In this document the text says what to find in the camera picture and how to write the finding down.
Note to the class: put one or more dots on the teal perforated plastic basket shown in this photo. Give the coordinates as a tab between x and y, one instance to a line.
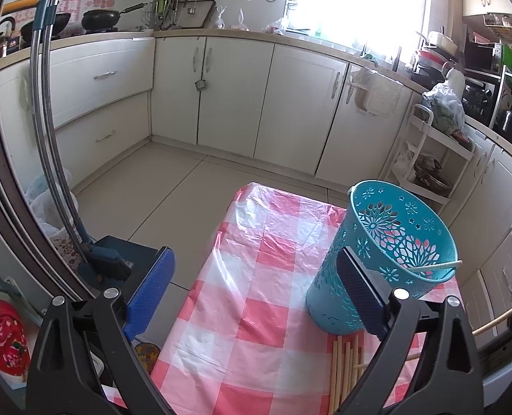
389	229

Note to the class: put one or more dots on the black wok on stove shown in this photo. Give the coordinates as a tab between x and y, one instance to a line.
96	20

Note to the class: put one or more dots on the green vegetables plastic bag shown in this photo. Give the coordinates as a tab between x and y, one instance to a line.
448	112

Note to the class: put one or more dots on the white rolling storage cart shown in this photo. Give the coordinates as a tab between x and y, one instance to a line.
427	162

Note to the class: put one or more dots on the wall utensil rack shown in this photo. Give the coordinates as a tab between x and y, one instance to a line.
165	15

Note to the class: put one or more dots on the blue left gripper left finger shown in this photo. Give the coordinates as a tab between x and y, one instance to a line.
144	300

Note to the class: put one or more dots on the blue dustpan with long handle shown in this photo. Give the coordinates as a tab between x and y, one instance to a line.
90	105

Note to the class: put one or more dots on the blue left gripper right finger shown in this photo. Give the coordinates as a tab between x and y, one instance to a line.
368	291

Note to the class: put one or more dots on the pink checkered plastic tablecloth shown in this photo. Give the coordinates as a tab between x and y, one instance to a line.
244	341

